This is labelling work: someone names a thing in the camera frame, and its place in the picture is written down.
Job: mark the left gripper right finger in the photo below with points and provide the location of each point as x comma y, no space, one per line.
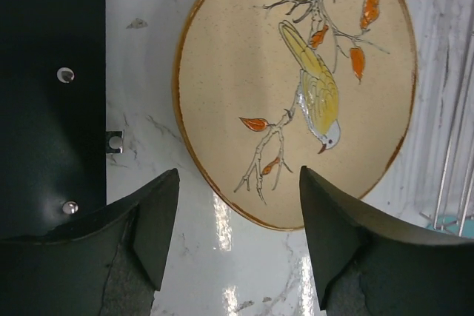
366,262

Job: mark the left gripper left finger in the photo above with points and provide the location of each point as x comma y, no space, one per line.
109,262

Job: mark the beige bird plate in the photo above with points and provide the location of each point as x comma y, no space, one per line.
263,87

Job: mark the teal cutting board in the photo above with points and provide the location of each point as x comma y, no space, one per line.
449,224

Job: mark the black square plate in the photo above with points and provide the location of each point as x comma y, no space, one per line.
53,111

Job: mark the metal wire dish rack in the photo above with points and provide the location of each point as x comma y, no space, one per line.
453,193

